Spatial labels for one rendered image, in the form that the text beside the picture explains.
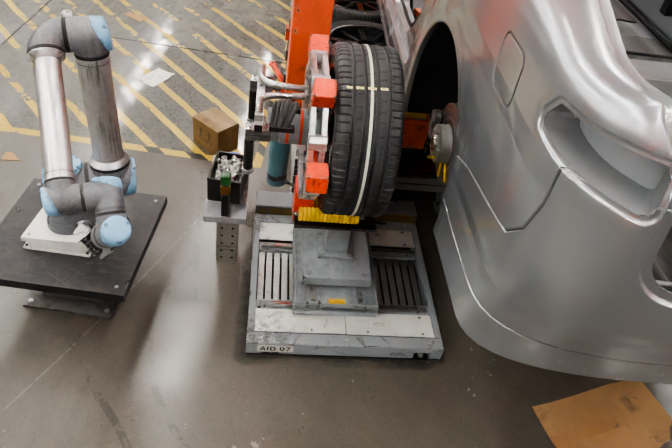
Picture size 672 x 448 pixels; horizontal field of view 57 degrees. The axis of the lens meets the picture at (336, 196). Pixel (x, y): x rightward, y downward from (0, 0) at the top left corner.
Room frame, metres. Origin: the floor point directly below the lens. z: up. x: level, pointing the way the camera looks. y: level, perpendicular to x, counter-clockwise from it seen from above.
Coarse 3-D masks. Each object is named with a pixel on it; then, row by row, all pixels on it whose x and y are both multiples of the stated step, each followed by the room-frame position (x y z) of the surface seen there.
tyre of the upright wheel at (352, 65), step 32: (352, 64) 1.96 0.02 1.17; (384, 64) 1.99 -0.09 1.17; (352, 96) 1.84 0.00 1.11; (384, 96) 1.86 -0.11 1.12; (352, 128) 1.77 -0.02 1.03; (384, 128) 1.79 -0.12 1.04; (352, 160) 1.72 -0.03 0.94; (384, 160) 1.75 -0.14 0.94; (352, 192) 1.71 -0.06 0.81; (384, 192) 1.73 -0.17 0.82
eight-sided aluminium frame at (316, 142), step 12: (312, 60) 2.03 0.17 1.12; (324, 60) 2.05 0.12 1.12; (312, 72) 1.95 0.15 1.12; (324, 72) 1.96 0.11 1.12; (312, 84) 1.89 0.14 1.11; (312, 108) 1.83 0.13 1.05; (324, 108) 1.84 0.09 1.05; (312, 120) 1.80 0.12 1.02; (324, 120) 1.81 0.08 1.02; (312, 132) 1.77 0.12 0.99; (324, 132) 1.78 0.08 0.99; (312, 144) 1.75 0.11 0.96; (324, 144) 1.75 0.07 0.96; (300, 156) 2.12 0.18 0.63; (312, 156) 1.75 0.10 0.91; (324, 156) 1.75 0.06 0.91; (300, 168) 2.05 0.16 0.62; (300, 180) 1.97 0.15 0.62; (300, 192) 1.84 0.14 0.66
